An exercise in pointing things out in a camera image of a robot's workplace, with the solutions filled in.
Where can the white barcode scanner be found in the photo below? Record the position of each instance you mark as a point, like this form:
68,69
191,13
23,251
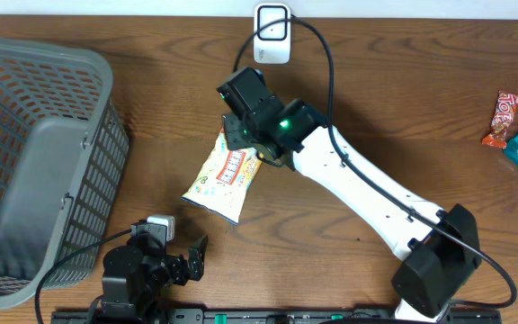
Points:
272,43

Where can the yellow snack bag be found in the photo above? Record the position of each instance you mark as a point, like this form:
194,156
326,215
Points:
224,179

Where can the grey plastic basket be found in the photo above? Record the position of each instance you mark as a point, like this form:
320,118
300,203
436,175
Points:
63,150

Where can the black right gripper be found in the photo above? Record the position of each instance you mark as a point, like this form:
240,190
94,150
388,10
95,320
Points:
232,135

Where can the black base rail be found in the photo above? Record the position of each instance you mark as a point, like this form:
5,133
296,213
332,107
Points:
199,316

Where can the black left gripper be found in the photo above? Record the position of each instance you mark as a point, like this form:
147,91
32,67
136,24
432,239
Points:
182,274

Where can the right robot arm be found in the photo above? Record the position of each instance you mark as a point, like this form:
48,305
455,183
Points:
435,246

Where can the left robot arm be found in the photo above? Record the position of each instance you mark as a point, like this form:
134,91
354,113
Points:
134,276

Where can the red Top candy bar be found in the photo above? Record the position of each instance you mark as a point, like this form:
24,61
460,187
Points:
506,108

